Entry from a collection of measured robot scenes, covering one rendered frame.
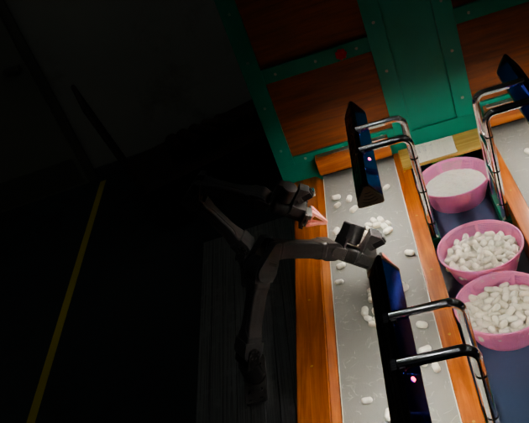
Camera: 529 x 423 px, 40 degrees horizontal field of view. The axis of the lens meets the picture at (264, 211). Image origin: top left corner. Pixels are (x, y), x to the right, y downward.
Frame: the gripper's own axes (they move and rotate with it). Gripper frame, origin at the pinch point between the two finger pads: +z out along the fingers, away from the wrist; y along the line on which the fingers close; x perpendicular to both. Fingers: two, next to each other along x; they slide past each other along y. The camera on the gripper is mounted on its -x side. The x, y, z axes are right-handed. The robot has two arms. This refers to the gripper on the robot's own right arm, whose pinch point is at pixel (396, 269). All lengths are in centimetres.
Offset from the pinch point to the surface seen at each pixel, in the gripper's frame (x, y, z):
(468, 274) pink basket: -13.3, -10.4, 16.4
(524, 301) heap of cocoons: -20.4, -26.5, 26.4
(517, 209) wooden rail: -27.9, 14.8, 31.9
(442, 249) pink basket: -9.7, 5.4, 12.3
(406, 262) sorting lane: -1.0, 5.1, 4.0
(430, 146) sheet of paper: -16, 69, 16
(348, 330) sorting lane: 13.0, -20.8, -12.6
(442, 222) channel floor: -5.8, 31.2, 19.7
